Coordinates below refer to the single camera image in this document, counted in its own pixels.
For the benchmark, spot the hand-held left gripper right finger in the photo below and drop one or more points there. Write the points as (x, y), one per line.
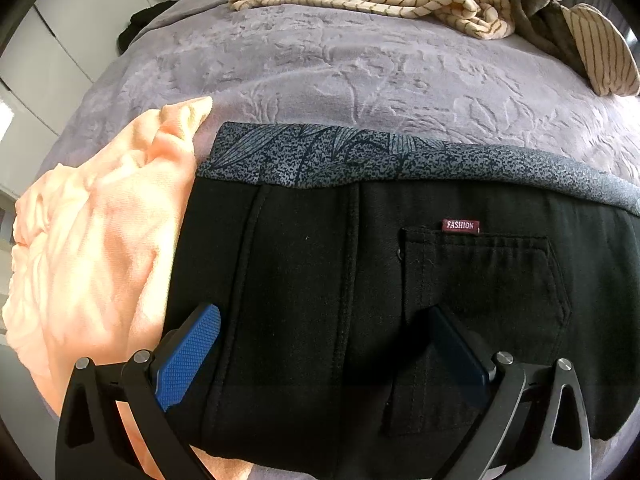
(457, 352)

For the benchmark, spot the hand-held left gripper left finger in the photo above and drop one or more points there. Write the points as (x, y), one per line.
(187, 355)

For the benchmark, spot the black pants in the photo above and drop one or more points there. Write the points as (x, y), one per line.
(350, 305)

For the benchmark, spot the orange cloth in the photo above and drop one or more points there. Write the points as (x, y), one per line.
(95, 260)

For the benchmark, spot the lilac embossed blanket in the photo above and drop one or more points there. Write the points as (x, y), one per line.
(325, 80)

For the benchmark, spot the dark cloth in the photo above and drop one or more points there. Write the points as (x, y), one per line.
(137, 22)

